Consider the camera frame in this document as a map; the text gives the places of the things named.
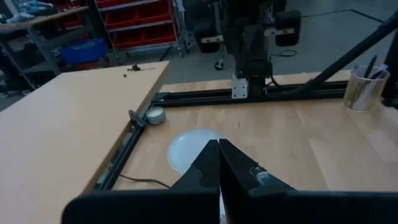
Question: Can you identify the black office chair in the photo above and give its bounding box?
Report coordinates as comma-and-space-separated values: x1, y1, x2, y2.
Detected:
186, 0, 303, 71

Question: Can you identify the white metal bracket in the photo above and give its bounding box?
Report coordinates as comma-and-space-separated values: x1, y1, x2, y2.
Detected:
231, 73, 249, 100

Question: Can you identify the red storage bin shelf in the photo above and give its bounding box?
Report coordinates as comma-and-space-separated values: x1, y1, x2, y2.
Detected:
93, 0, 180, 52

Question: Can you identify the thin brown socket cable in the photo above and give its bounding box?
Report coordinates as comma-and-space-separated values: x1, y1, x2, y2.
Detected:
119, 173, 171, 189

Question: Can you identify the blue pen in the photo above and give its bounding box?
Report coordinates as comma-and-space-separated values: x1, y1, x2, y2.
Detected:
363, 55, 379, 78

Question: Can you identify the blue plastic bin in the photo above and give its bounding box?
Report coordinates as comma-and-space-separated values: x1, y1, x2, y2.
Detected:
60, 37, 108, 65

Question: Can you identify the light beige desk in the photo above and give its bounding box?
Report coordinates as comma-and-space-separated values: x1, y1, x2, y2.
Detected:
0, 60, 170, 224

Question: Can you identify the black frame clamp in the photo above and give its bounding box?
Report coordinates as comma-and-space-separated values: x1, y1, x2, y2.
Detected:
128, 109, 147, 128

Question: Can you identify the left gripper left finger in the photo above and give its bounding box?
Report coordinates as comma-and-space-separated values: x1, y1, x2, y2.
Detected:
62, 139, 221, 224

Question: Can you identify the clear pen cup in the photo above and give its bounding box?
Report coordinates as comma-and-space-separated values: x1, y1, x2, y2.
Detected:
343, 63, 391, 113

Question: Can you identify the black floor cable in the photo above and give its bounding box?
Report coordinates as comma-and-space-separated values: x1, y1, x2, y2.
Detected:
269, 49, 298, 58

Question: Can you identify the white tape roll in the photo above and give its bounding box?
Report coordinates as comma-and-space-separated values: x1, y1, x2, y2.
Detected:
146, 106, 167, 126

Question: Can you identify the black aluminium rig frame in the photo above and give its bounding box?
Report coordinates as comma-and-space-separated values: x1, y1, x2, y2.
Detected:
93, 12, 398, 191

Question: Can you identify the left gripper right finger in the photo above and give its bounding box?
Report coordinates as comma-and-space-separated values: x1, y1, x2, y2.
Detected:
219, 138, 398, 224

